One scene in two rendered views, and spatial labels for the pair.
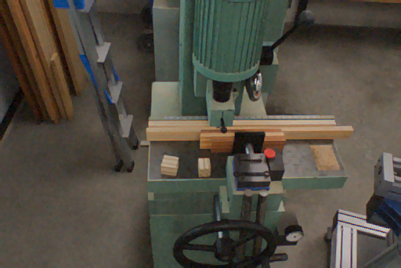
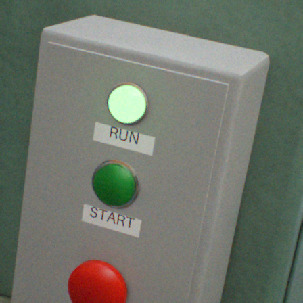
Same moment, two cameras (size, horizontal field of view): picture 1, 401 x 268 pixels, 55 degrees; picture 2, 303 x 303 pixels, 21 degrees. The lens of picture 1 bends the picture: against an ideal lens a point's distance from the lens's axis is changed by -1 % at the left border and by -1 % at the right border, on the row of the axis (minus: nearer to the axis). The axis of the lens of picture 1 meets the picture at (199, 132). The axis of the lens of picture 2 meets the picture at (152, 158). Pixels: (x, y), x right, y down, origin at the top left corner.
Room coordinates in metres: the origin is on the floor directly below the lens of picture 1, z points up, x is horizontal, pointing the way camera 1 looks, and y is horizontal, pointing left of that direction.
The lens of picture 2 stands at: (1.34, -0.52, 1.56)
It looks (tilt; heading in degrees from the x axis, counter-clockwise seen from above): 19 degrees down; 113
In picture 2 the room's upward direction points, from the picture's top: 9 degrees clockwise
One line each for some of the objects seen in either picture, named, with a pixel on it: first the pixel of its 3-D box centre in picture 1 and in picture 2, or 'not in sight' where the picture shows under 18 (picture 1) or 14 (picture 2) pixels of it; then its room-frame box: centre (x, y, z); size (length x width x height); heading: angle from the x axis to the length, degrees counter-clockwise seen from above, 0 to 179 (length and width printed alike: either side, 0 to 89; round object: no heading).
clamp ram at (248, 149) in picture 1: (249, 150); not in sight; (0.76, -0.15, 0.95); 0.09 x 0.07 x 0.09; 96
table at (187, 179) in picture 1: (246, 169); not in sight; (0.75, -0.15, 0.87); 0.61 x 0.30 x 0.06; 96
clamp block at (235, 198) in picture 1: (252, 183); not in sight; (0.67, -0.16, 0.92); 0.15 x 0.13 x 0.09; 96
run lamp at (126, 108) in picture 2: not in sight; (126, 104); (1.19, -0.19, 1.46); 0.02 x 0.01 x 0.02; 6
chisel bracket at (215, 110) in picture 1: (220, 104); not in sight; (0.87, -0.05, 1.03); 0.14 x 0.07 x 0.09; 6
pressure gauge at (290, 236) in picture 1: (293, 233); not in sight; (0.67, -0.34, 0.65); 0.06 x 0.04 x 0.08; 96
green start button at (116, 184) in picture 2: not in sight; (114, 184); (1.19, -0.19, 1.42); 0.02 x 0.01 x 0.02; 6
